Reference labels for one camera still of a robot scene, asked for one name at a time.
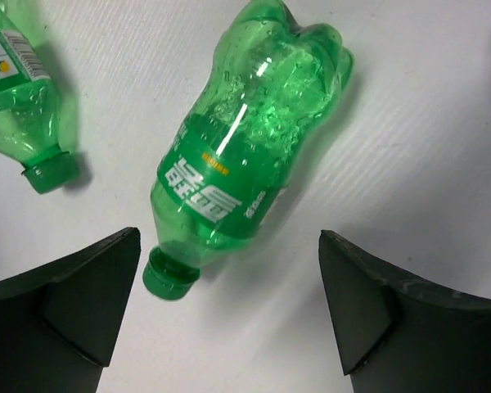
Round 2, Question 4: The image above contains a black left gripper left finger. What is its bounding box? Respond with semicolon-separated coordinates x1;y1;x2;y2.
0;227;141;392

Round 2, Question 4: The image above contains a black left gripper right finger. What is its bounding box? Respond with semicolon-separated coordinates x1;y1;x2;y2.
318;230;491;392

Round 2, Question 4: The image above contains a green Sprite bottle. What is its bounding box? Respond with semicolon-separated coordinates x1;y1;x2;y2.
142;1;354;300
0;1;80;194

